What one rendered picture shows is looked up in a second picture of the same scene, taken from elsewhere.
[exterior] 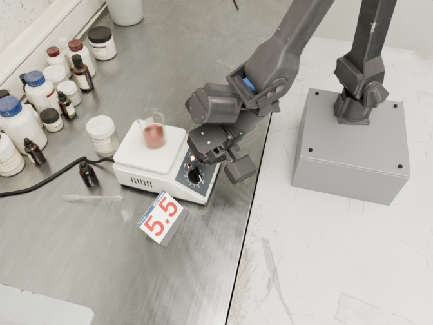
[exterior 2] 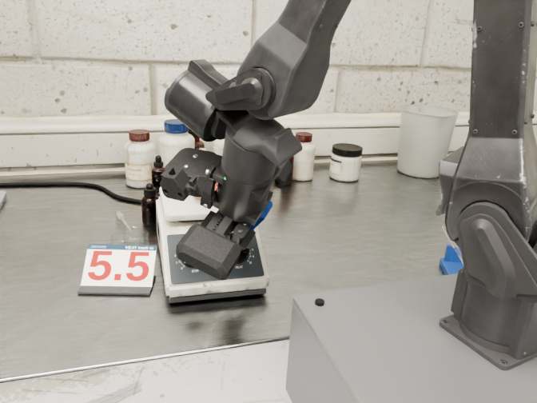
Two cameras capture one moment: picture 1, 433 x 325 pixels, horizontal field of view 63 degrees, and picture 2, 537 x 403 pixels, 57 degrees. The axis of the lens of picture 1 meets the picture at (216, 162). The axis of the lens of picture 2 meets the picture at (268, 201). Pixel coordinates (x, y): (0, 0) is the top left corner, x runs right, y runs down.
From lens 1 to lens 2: 59 cm
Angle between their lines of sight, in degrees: 54
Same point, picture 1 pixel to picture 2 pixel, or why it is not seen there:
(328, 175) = (315, 384)
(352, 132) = (439, 347)
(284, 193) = (260, 384)
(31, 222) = (77, 210)
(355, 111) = (472, 305)
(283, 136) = not seen: hidden behind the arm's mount
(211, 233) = (121, 325)
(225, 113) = (190, 102)
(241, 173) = (190, 242)
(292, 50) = (291, 25)
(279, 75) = (260, 60)
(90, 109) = not seen: hidden behind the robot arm
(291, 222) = not seen: outside the picture
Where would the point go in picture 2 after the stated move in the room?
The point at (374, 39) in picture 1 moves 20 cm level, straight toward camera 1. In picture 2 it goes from (484, 73) to (185, 60)
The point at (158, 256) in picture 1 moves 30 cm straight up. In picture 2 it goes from (61, 293) to (31, 41)
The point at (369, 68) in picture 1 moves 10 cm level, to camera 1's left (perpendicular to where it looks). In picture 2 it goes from (477, 157) to (378, 126)
